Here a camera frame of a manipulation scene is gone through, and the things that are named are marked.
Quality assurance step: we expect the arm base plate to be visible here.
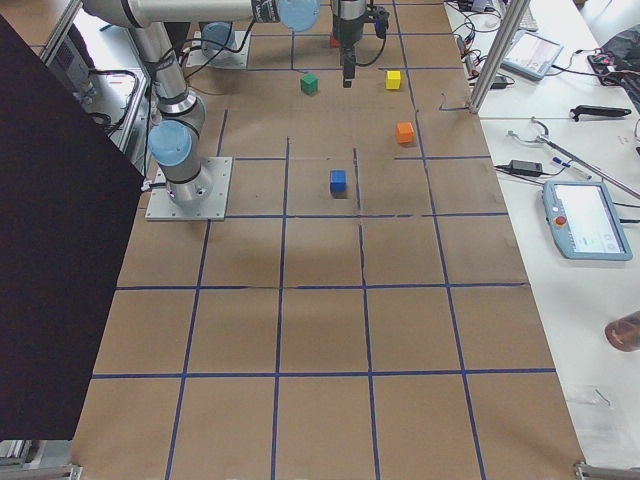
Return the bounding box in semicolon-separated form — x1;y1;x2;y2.
183;24;251;70
145;157;233;221

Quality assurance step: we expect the teach pendant tablet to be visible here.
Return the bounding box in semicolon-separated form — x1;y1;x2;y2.
542;181;633;261
501;31;563;81

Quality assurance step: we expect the green wooden block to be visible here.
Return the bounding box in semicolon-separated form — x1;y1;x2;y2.
300;73;319;95

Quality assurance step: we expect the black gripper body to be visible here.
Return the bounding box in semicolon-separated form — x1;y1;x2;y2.
331;0;367;49

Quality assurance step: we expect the orange wooden block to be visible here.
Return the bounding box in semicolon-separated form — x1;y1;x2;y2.
395;122;415;145

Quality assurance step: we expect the black power adapter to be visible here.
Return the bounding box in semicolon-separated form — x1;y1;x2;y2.
508;160;544;177

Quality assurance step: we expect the black curtain panel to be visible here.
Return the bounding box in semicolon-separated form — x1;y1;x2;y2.
1;23;141;440

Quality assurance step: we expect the yellow wooden block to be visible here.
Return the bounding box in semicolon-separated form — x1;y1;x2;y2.
385;70;402;91

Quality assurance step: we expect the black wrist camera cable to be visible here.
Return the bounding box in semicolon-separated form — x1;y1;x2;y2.
355;4;392;67

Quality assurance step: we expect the blue wooden block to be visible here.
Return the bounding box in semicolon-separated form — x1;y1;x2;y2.
329;170;347;195

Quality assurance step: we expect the brown paper table cover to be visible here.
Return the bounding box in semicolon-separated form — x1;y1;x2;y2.
71;1;582;479

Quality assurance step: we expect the aluminium frame post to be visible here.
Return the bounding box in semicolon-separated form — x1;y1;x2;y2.
467;0;530;114

